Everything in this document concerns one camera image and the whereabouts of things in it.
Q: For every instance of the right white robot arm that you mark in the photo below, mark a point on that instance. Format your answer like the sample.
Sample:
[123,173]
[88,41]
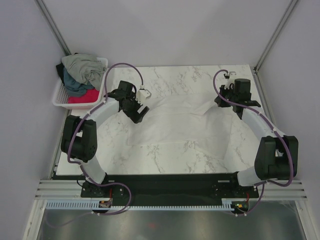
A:
[276,160]

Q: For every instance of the left aluminium frame post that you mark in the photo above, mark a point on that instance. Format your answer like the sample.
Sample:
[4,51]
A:
[53,26]

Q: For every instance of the aluminium front rail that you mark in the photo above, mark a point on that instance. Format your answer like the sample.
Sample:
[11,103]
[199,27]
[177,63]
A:
[69,189]

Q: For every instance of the white t shirt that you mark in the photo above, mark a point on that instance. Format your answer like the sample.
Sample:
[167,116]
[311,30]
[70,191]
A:
[181,118]

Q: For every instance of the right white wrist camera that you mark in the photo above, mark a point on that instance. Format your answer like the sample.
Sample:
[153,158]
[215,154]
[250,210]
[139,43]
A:
[230,77]

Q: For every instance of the aluminium frame post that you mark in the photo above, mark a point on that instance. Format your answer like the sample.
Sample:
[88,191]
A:
[276,34]
[53,26]

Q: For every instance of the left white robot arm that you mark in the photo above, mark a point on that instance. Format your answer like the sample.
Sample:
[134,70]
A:
[80,141]

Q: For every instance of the red t shirt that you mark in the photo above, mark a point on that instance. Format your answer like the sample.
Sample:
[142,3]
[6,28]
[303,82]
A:
[90,96]

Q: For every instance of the right aluminium frame post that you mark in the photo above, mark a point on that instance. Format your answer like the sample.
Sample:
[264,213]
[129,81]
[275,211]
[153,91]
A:
[276,34]

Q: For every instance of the black t shirt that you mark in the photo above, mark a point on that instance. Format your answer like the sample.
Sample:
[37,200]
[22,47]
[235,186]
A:
[71,64]

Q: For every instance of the white slotted cable duct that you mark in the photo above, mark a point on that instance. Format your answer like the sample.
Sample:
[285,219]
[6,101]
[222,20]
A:
[96,204]

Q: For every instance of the white plastic basket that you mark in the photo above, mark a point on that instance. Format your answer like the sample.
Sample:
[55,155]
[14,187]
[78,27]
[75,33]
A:
[60,96]

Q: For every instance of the grey t shirt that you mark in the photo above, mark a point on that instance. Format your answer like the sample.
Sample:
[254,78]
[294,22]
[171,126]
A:
[85,69]

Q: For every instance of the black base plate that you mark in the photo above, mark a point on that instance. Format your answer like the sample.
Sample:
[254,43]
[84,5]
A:
[205,188]

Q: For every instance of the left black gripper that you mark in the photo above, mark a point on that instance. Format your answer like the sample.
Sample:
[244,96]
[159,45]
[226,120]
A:
[136,117]

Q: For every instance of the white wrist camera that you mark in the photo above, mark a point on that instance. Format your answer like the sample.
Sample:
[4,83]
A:
[230,77]
[143,94]

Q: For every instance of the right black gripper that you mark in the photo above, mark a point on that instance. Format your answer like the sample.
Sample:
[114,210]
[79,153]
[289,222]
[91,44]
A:
[223,91]

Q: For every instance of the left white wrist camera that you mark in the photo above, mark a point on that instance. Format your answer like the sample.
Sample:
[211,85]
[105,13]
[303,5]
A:
[143,94]

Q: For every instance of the teal t shirt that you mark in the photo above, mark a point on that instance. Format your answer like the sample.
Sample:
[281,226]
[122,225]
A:
[74,88]

